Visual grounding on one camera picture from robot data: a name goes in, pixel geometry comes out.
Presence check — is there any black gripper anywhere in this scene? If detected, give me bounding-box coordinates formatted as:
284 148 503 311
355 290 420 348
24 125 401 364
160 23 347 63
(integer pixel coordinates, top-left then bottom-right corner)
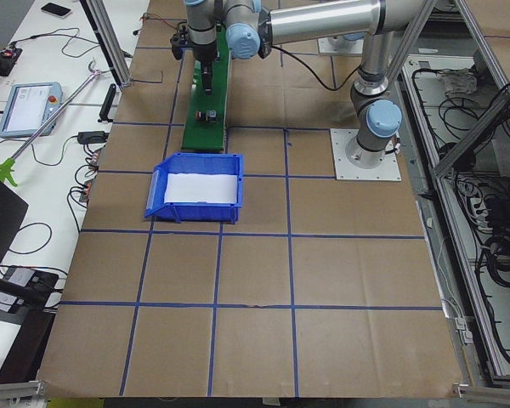
193 41 218 95

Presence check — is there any white foam pad right bin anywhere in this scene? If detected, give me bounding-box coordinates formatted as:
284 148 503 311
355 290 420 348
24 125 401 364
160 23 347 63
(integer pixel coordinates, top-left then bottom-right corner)
164 173 237 204

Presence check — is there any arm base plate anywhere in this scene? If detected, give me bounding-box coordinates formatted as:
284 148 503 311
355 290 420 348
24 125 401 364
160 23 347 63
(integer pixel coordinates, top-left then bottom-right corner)
330 128 401 182
318 33 364 57

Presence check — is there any red push button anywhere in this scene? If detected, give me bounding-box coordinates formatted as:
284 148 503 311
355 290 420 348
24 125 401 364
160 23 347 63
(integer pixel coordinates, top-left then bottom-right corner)
195 110 218 122

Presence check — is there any aluminium frame post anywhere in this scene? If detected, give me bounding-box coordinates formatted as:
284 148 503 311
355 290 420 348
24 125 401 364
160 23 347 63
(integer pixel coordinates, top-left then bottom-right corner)
80 0 132 89

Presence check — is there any green conveyor belt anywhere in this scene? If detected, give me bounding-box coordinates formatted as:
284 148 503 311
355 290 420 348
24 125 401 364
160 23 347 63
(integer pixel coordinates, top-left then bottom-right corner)
182 25 230 151

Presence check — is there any blue bin right side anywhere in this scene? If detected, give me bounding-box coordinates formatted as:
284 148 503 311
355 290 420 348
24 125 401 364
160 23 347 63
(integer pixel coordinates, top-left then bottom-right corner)
144 152 244 224

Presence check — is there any black smartphone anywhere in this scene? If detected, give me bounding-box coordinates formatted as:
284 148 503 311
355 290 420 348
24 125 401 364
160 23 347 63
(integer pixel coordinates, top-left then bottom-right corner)
40 2 72 19

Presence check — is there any red black wire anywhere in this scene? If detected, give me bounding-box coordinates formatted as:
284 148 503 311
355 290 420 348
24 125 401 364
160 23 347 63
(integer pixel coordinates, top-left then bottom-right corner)
140 13 188 31

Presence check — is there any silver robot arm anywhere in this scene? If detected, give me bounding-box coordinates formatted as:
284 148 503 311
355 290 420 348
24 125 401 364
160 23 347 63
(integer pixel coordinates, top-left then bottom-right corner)
170 1 406 151

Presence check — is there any teach pendant tablet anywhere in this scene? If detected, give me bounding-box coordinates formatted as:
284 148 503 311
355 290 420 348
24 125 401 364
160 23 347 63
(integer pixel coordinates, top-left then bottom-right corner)
0 82 63 139

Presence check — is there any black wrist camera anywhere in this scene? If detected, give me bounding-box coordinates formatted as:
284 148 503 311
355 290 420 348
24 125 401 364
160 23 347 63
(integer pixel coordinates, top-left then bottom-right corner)
170 25 191 60

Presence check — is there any black power adapter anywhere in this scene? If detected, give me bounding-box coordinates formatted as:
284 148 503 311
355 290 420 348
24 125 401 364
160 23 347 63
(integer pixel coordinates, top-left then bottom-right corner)
76 131 109 145

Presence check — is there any black braided cable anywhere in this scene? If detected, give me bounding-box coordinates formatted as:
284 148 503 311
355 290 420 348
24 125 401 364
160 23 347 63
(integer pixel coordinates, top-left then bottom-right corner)
271 45 363 92

